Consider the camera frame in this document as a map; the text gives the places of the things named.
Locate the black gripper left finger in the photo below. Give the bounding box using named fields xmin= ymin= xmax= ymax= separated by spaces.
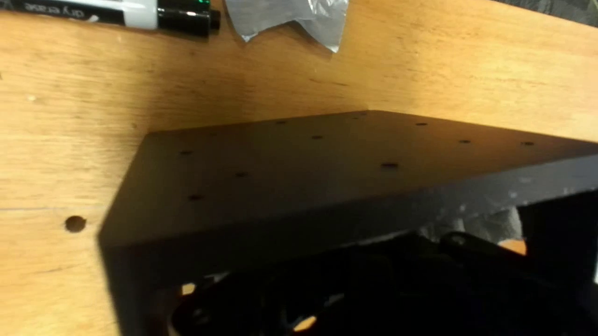
xmin=170 ymin=248 xmax=376 ymax=336

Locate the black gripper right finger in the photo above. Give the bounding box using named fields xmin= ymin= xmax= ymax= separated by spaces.
xmin=428 ymin=229 xmax=598 ymax=336

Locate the white marker with black cap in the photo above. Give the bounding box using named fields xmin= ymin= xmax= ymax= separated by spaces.
xmin=0 ymin=0 xmax=222 ymax=37

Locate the black box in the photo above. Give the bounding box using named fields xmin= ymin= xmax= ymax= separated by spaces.
xmin=95 ymin=110 xmax=598 ymax=336

